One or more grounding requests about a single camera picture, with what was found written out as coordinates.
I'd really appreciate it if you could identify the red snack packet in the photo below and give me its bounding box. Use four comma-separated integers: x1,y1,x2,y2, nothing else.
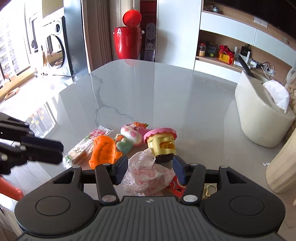
62,125,113,169

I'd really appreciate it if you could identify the hello kitty toy camera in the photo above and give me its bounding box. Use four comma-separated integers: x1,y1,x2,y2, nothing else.
164,175,217,200

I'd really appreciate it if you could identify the orange plastic toy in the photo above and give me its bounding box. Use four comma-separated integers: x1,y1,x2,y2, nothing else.
89,136,123,169

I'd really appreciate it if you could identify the pink white plastic bag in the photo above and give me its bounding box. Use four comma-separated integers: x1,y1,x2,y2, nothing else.
121,148,175,196

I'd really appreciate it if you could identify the yellow pink mushroom toy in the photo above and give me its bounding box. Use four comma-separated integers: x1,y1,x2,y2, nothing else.
144,128,177,164

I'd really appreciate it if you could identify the pink pig toy figure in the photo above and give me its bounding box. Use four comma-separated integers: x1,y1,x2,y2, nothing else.
114,122,150,155

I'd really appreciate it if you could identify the cream ribbed coffee mug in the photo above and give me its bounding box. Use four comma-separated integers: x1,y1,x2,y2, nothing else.
266,133,295,193

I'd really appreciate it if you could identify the white washing machine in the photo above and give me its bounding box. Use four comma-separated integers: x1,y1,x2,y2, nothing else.
28,9,73,76

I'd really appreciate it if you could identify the cream tissue box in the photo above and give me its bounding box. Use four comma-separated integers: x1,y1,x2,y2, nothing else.
235,70,295,148

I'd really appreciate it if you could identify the white cabinet table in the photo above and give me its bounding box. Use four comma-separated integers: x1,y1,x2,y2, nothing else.
45,60,282,240

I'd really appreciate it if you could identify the glass jar with lid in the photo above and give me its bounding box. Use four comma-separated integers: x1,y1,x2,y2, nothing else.
284,66,296,140

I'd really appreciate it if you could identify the red pedal trash bin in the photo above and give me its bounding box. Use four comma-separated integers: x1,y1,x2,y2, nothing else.
113,9,142,59

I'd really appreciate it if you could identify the yellow red toy truck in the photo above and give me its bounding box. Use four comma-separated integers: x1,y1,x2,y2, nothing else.
218,45,234,65

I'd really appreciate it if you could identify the small spice jar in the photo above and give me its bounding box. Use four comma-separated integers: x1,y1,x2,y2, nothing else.
198,43,206,57

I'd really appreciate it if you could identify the green toy truck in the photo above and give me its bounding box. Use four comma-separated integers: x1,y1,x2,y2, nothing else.
206,43,217,58

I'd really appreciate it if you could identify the white wall shelf unit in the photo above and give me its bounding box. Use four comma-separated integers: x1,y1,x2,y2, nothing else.
156,0,296,84

